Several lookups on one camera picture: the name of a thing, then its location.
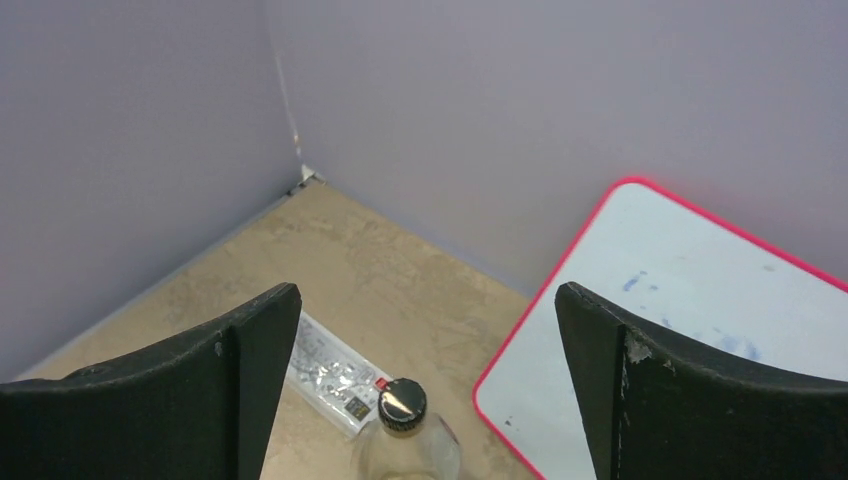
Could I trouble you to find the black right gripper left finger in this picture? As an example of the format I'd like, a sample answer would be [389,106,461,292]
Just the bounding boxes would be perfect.
[1,283,302,479]

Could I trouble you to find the clear glass bottle black cap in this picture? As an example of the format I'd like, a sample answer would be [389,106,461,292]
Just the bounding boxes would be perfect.
[351,378,462,480]

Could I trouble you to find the white ruler set package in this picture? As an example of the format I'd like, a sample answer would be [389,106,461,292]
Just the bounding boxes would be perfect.
[286,311,392,438]

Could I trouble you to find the pink framed whiteboard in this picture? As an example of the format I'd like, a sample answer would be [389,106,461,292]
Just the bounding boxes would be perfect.
[472,177,847,479]

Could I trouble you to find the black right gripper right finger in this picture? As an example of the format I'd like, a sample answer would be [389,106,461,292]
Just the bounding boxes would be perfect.
[555,282,847,479]

